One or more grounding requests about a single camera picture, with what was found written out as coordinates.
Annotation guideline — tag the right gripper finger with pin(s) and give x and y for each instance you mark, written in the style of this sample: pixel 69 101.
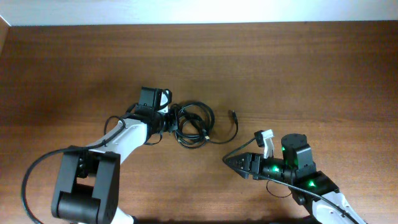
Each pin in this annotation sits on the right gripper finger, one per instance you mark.
pixel 243 159
pixel 241 168

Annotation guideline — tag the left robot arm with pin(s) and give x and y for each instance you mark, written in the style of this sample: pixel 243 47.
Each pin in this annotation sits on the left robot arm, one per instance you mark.
pixel 87 186

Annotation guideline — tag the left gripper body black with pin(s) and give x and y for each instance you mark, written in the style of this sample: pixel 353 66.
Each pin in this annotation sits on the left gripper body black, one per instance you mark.
pixel 169 121

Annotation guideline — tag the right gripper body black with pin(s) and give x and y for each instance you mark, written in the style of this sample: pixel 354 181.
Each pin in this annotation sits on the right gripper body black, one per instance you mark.
pixel 273 167

